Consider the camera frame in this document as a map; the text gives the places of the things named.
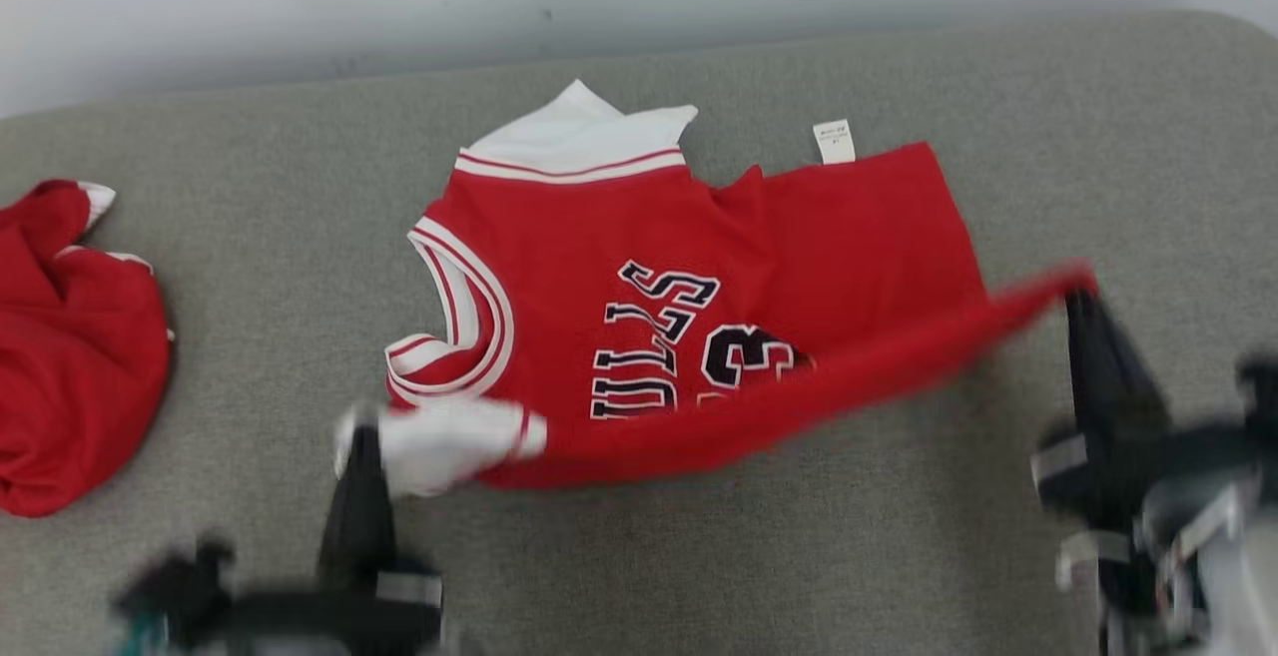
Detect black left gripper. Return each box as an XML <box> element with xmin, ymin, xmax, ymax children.
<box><xmin>215</xmin><ymin>424</ymin><xmax>446</xmax><ymax>656</ymax></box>

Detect red shorts with white stripe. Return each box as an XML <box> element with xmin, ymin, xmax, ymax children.
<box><xmin>0</xmin><ymin>180</ymin><xmax>177</xmax><ymax>519</ymax></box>

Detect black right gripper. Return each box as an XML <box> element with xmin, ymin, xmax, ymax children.
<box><xmin>1032</xmin><ymin>292</ymin><xmax>1261</xmax><ymax>539</ymax></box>

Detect red Bulls basketball jersey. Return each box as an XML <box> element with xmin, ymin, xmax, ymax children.
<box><xmin>334</xmin><ymin>79</ymin><xmax>1099</xmax><ymax>497</ymax></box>

